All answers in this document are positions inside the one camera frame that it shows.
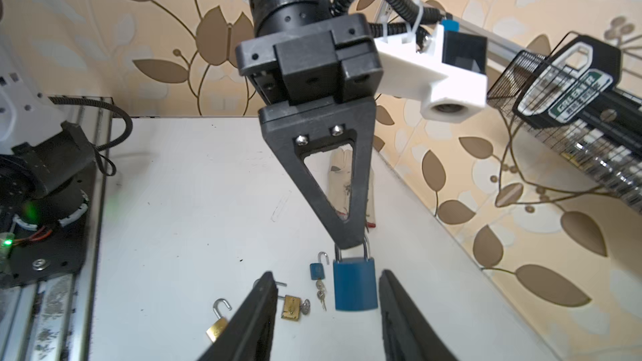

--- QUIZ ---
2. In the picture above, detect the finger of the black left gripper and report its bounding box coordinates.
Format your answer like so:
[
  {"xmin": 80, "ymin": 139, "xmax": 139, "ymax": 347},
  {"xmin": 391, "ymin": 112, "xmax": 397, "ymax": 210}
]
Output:
[{"xmin": 258, "ymin": 97, "xmax": 376, "ymax": 249}]

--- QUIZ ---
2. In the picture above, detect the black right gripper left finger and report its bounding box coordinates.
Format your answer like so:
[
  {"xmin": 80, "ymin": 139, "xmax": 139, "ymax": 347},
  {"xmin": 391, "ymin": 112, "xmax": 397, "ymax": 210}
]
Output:
[{"xmin": 200, "ymin": 272, "xmax": 278, "ymax": 361}]

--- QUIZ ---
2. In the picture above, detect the small blue padlock with keys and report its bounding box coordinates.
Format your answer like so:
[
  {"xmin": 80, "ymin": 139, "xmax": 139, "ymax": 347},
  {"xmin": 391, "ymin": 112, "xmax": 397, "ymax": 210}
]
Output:
[{"xmin": 309, "ymin": 252, "xmax": 329, "ymax": 311}]

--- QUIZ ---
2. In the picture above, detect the brass padlock long shackle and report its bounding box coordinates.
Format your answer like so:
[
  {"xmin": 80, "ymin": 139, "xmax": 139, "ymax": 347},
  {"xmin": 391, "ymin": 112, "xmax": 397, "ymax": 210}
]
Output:
[{"xmin": 261, "ymin": 287, "xmax": 311, "ymax": 322}]

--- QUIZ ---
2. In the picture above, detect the brass padlock with keys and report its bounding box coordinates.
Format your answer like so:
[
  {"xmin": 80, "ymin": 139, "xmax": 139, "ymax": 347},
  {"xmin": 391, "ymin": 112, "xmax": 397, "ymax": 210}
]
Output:
[{"xmin": 206, "ymin": 298, "xmax": 232, "ymax": 343}]

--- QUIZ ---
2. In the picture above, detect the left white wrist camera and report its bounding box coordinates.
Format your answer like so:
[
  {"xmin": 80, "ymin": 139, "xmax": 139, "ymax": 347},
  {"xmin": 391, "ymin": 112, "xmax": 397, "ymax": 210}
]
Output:
[{"xmin": 374, "ymin": 20, "xmax": 488, "ymax": 124}]

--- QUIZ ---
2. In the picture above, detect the large blue padlock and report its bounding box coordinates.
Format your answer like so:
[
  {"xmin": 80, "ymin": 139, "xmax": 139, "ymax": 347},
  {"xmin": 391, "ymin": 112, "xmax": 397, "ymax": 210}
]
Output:
[{"xmin": 333, "ymin": 237, "xmax": 379, "ymax": 312}]

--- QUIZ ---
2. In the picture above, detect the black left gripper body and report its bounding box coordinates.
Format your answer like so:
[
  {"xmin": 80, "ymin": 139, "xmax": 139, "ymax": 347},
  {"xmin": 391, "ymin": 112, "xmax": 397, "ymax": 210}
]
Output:
[{"xmin": 235, "ymin": 13, "xmax": 384, "ymax": 106}]

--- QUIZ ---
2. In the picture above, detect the white work glove red cuff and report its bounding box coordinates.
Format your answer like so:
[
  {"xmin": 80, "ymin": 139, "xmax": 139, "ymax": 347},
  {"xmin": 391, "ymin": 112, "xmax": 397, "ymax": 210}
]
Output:
[{"xmin": 327, "ymin": 145, "xmax": 376, "ymax": 231}]

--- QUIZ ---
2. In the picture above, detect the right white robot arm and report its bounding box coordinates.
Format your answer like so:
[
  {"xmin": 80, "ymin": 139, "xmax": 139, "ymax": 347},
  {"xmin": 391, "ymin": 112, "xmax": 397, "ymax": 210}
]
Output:
[{"xmin": 1, "ymin": 47, "xmax": 457, "ymax": 360}]

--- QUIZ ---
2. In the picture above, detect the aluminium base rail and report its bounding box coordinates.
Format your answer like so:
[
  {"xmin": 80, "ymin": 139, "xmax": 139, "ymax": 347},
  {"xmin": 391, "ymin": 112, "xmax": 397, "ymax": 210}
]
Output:
[{"xmin": 1, "ymin": 97, "xmax": 119, "ymax": 360}]

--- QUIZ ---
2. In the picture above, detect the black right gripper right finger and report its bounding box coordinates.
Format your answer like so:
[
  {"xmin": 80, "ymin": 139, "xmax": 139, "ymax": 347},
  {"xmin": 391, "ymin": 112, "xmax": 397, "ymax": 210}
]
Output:
[{"xmin": 379, "ymin": 270, "xmax": 456, "ymax": 360}]

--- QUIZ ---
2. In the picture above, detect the black socket set holder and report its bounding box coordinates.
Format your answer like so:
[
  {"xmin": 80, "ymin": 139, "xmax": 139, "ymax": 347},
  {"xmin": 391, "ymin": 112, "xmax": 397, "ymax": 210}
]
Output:
[{"xmin": 513, "ymin": 34, "xmax": 641, "ymax": 158}]

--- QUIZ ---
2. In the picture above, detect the black wire basket back wall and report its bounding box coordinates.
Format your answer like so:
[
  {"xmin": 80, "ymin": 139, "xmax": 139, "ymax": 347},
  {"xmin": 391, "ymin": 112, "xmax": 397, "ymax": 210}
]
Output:
[{"xmin": 488, "ymin": 33, "xmax": 641, "ymax": 212}]

